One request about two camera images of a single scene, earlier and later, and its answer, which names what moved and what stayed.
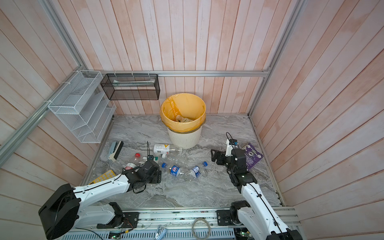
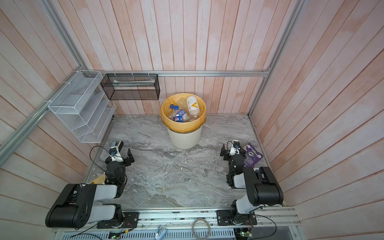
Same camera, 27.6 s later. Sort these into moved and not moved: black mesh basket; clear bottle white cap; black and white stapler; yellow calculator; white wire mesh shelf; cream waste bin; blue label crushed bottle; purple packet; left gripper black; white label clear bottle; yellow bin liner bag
Moved: clear bottle white cap; blue label crushed bottle; left gripper black; white label clear bottle
Not moved: black and white stapler; yellow bin liner bag; yellow calculator; white wire mesh shelf; purple packet; cream waste bin; black mesh basket
